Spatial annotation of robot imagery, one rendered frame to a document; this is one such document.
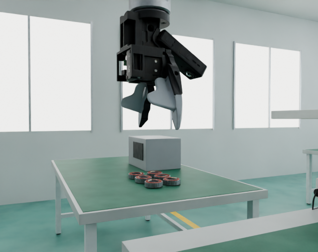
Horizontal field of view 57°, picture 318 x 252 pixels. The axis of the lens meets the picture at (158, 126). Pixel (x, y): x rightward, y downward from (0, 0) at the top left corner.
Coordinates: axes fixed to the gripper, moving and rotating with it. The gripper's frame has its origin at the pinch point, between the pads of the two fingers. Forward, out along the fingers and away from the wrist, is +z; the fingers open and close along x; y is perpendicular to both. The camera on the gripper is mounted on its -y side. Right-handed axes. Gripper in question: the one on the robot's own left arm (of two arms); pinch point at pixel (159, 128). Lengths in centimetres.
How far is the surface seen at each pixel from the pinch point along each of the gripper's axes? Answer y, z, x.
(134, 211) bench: -29, 42, -80
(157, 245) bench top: -19, 40, -38
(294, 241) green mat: -62, 40, -18
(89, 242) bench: -9, 55, -85
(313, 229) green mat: -78, 40, -22
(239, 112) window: -374, -15, -370
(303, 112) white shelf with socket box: -75, -4, -24
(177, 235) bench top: -30, 40, -42
